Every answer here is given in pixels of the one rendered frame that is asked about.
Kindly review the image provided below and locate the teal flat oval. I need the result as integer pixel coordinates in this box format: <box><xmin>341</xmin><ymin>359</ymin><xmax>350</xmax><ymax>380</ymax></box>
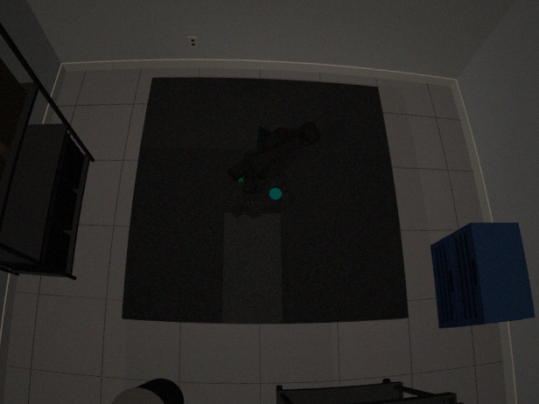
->
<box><xmin>269</xmin><ymin>188</ymin><xmax>282</xmax><ymax>199</ymax></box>

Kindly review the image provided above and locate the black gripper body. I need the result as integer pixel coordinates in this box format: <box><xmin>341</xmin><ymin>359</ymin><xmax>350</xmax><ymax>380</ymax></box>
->
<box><xmin>242</xmin><ymin>153</ymin><xmax>257</xmax><ymax>194</ymax></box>

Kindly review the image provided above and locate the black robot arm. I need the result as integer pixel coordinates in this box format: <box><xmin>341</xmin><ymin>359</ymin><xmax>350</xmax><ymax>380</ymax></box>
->
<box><xmin>227</xmin><ymin>122</ymin><xmax>321</xmax><ymax>181</ymax></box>

